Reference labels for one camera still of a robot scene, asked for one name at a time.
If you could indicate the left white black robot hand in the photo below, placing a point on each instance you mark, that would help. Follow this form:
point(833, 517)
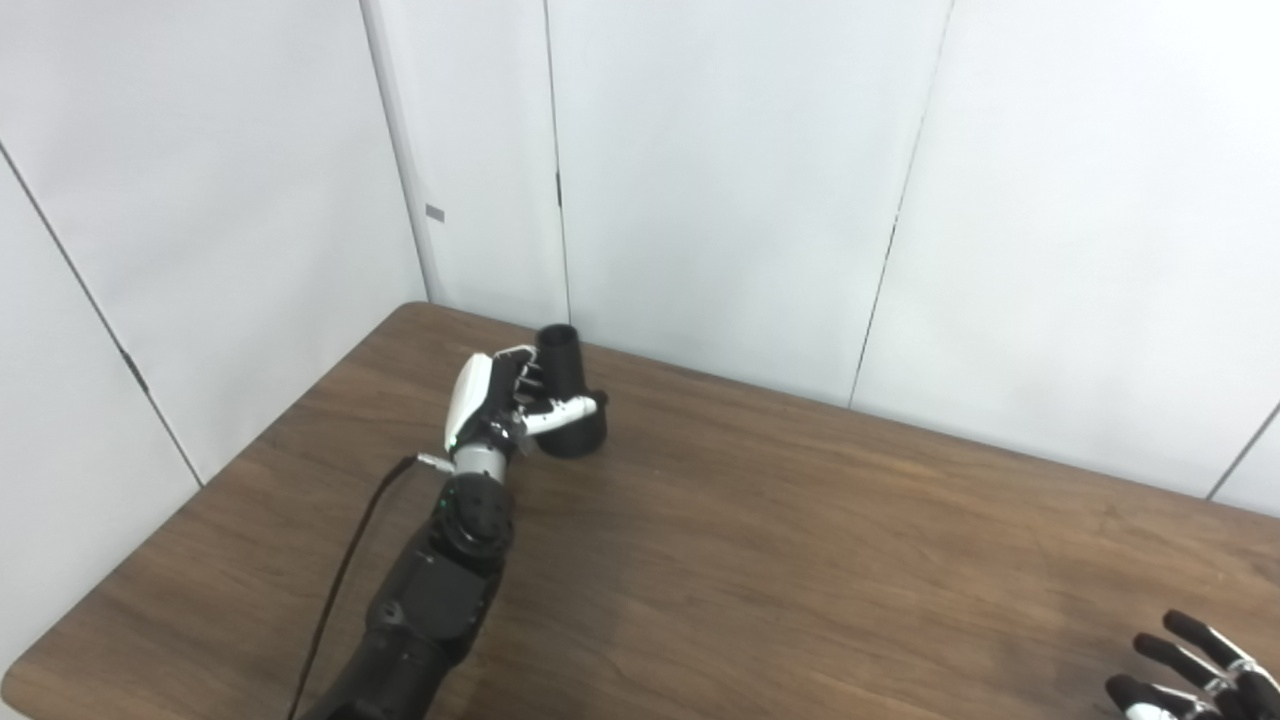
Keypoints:
point(465, 400)

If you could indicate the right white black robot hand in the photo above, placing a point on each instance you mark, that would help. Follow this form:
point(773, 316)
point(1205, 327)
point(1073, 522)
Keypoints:
point(1240, 695)

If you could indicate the black funnel-shaped nozzle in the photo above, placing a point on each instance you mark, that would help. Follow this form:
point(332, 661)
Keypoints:
point(570, 370)

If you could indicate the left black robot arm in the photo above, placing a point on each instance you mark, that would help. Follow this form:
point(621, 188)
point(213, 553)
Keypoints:
point(435, 600)

